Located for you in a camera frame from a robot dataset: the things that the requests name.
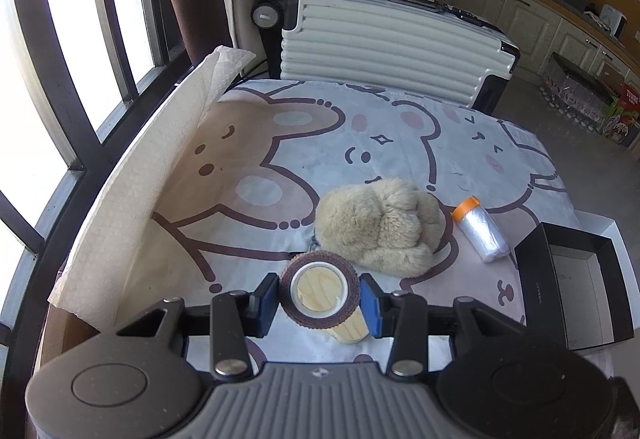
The cream kitchen cabinets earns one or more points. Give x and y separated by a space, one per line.
541 27

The pack of water bottles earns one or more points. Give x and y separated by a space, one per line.
575 93

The white toaster appliance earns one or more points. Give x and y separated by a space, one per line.
613 19

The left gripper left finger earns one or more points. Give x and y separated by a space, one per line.
233 317

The red green snack box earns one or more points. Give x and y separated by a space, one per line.
622 116

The plastic roll with orange cap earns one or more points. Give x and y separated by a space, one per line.
480 229

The white ribbed suitcase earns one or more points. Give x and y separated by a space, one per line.
421 46

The wooden cylinder with brown tape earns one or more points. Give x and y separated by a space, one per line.
320 290

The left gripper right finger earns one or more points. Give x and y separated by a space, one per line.
403 317

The white cardboard tray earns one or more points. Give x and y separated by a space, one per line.
607 227

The beige plush toy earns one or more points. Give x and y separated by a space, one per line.
389 226

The black cardboard box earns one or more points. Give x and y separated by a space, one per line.
573 288

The white quilted foam sheet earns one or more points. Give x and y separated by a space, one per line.
96 271

